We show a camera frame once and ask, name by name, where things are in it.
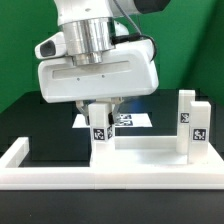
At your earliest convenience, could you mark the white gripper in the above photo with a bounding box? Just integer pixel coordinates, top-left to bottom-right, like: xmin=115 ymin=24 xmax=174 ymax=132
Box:
xmin=38 ymin=39 xmax=159 ymax=125

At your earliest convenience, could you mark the white desk tabletop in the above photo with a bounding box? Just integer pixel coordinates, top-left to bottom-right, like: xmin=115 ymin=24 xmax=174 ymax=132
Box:
xmin=90 ymin=136 xmax=224 ymax=171

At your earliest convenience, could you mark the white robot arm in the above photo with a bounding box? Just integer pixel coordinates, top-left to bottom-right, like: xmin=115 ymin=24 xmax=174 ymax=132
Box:
xmin=35 ymin=0 xmax=170 ymax=120

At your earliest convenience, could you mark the AprilTag marker sheet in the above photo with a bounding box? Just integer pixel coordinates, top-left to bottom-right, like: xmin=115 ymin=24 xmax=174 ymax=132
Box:
xmin=73 ymin=113 xmax=152 ymax=128

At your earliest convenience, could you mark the white U-shaped fence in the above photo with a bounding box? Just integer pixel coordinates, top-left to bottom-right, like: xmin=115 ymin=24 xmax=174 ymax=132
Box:
xmin=0 ymin=137 xmax=224 ymax=190

